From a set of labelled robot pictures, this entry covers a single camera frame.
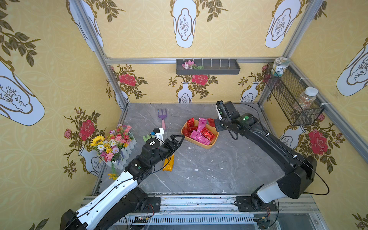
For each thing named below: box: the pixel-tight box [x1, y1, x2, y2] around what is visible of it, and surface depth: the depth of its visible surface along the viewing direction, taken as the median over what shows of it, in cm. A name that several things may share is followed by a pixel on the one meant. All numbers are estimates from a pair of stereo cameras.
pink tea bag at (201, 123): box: [196, 117, 208, 133], surface depth 100 cm
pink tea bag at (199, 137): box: [189, 129, 212, 146], surface depth 94 cm
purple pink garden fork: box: [157, 108, 168, 131], surface depth 116 cm
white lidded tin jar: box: [270, 57, 291, 78], surface depth 87 cm
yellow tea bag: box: [162, 154, 175, 173], surface depth 87 cm
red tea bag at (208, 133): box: [200, 126, 216, 142], surface depth 97 cm
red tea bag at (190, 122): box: [186, 117, 196, 128], surface depth 102 cm
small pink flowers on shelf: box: [182, 59, 205, 70], surface depth 89 cm
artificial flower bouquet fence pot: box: [90, 124, 138, 181], surface depth 81 cm
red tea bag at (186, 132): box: [182, 126, 192, 138], surface depth 97 cm
